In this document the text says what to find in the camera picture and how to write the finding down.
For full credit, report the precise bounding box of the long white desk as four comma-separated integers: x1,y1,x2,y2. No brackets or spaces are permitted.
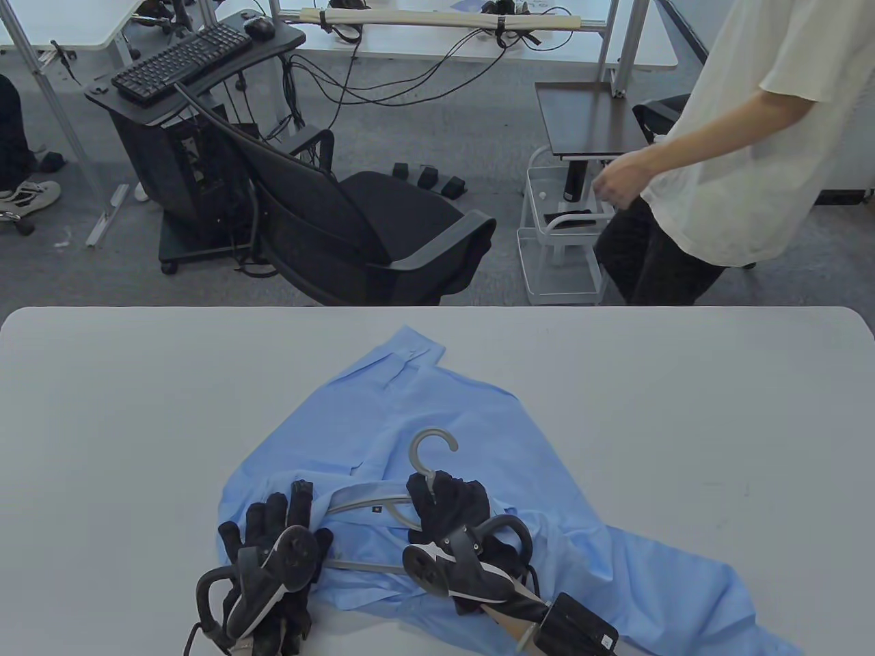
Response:
270,0,679,100

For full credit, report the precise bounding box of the black chrome-base office chair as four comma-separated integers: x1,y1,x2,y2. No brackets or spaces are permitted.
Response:
632,96,691,146

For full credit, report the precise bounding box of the person's left hand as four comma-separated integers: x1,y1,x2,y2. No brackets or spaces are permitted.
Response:
219,480,334,656

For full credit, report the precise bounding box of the black right hand controller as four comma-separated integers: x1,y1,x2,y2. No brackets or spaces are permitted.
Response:
402,516,535,609

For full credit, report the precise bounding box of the beige rolled bundle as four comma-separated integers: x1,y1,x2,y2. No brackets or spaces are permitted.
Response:
299,8,582,31

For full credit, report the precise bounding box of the black cable bundle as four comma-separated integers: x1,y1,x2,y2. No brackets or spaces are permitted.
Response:
277,27,541,137

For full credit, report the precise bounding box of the white desk with metal legs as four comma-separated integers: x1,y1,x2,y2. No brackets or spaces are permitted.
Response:
0,0,148,248

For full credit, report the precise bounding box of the black computer cart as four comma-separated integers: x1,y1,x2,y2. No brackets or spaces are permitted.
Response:
84,8,306,275

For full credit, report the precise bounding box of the black hand controller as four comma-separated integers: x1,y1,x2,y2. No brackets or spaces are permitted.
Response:
402,516,535,609
196,526,320,640

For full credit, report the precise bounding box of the person's right forearm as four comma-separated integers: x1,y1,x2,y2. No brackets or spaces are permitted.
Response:
489,601,551,650

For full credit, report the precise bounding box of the white utility cart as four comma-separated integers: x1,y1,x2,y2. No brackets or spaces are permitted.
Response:
516,146,633,306

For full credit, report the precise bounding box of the gray hanger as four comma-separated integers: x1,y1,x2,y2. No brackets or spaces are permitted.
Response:
318,428,459,576

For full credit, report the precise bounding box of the person's right hand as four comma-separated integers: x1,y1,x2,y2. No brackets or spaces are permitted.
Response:
407,470,548,616

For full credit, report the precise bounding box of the light blue long-sleeve shirt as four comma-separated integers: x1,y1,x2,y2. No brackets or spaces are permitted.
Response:
217,326,804,656

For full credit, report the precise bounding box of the black keyboard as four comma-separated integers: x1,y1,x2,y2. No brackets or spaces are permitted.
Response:
111,23,254,108

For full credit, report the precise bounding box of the dark brown side table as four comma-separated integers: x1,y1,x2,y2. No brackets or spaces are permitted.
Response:
535,82,691,204

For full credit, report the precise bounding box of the black left hand controller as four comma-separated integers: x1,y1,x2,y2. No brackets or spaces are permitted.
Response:
196,526,320,640

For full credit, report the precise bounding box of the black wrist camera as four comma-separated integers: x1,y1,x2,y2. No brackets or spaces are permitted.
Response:
532,593,619,656

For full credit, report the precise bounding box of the black computer tower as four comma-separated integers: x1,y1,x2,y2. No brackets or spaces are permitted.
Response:
109,102,254,226

